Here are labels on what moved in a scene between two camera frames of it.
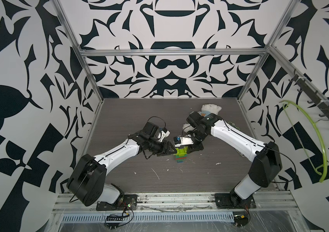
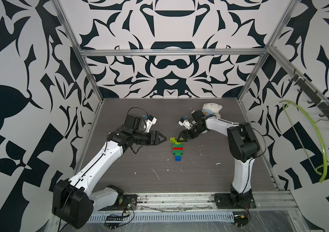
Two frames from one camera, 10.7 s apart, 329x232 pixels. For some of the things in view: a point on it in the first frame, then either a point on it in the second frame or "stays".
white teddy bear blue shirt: (206, 109) stays
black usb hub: (114, 219) stays
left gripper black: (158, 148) -> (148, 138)
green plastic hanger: (317, 170) stays
